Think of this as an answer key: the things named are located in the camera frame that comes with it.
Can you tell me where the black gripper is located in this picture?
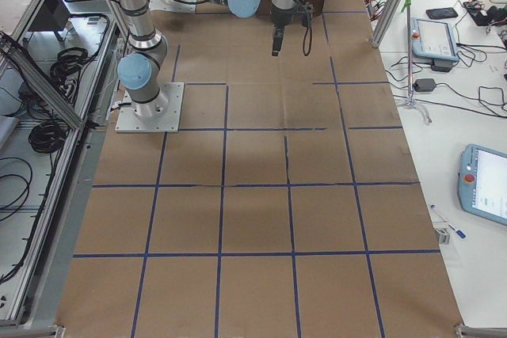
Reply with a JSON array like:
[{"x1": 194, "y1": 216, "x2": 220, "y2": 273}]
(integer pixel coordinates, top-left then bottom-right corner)
[{"x1": 270, "y1": 7, "x2": 295, "y2": 56}]

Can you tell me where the black power adapter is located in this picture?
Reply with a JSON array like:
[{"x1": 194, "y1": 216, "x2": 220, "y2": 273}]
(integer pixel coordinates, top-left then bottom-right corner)
[{"x1": 413, "y1": 78, "x2": 436, "y2": 93}]

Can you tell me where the blue teach pendant tablet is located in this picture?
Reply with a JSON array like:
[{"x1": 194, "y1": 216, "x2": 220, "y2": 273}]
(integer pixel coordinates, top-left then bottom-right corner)
[{"x1": 410, "y1": 17, "x2": 459, "y2": 63}]

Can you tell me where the black smartphone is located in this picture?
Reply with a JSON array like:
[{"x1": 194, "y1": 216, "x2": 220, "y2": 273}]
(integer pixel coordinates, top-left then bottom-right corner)
[{"x1": 425, "y1": 7, "x2": 458, "y2": 20}]

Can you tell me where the blue white pen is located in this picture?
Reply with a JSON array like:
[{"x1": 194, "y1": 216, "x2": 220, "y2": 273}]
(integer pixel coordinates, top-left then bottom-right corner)
[{"x1": 430, "y1": 204, "x2": 467, "y2": 239}]

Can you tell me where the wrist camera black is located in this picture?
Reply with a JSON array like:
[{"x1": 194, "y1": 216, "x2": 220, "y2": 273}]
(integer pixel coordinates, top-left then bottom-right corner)
[{"x1": 298, "y1": 0, "x2": 314, "y2": 28}]

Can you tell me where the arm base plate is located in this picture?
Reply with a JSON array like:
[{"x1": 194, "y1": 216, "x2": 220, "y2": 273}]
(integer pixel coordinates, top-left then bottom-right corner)
[{"x1": 115, "y1": 82, "x2": 185, "y2": 133}]

